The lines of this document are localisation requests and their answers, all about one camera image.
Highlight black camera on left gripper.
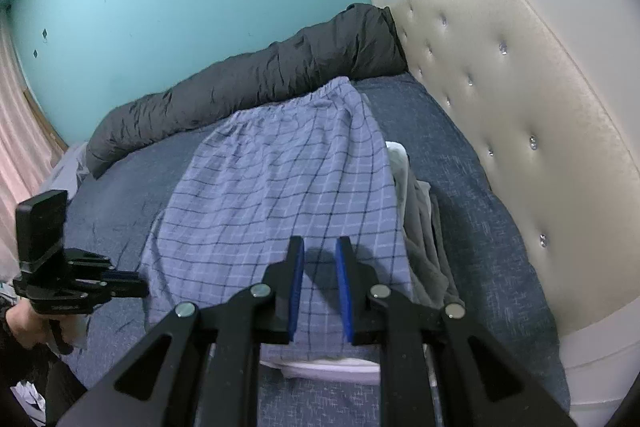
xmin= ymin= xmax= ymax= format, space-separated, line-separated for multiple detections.
xmin=15 ymin=190 xmax=68 ymax=274

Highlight light grey pillow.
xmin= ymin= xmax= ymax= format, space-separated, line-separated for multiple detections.
xmin=38 ymin=142 xmax=89 ymax=202

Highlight cream tufted headboard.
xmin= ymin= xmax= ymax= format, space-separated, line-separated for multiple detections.
xmin=372 ymin=0 xmax=639 ymax=426

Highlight dark grey rolled duvet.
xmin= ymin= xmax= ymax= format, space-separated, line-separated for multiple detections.
xmin=86 ymin=3 xmax=407 ymax=178

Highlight person's left hand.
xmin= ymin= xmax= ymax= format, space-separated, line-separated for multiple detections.
xmin=6 ymin=299 xmax=86 ymax=349

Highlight stack of folded clothes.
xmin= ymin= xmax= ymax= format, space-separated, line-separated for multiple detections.
xmin=262 ymin=141 xmax=462 ymax=385

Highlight blue plaid boxer shorts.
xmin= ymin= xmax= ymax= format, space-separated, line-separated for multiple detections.
xmin=140 ymin=77 xmax=411 ymax=362

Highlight pink curtain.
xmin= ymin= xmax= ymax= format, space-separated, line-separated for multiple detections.
xmin=0 ymin=14 xmax=63 ymax=282

